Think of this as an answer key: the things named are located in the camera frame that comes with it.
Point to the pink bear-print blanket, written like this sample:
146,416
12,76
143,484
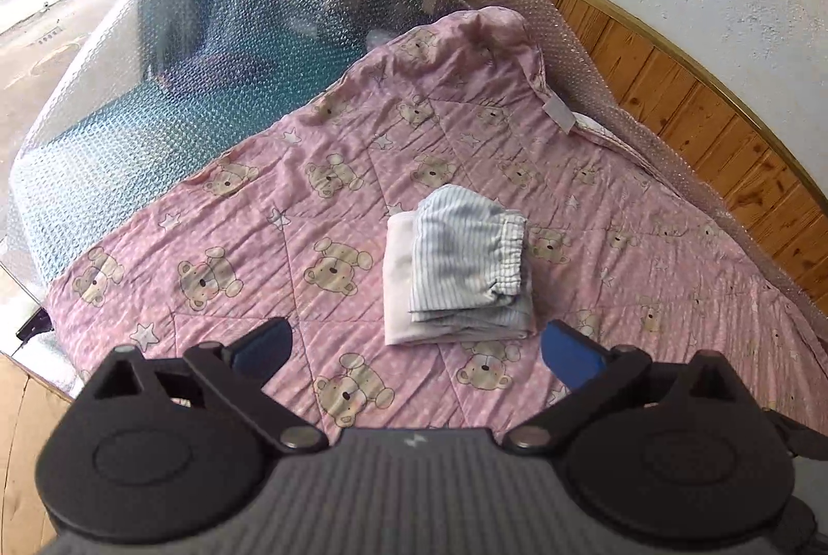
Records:
291,193

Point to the white garment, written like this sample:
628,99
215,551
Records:
400,283

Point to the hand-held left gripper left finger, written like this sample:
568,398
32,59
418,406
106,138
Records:
262,347

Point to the striped shorts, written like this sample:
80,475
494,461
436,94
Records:
460,252

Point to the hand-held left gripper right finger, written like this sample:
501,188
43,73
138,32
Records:
572,358

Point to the wooden headboard with gold trim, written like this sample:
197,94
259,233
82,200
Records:
711,128

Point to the clear bubble wrap sheet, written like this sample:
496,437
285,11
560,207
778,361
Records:
129,128

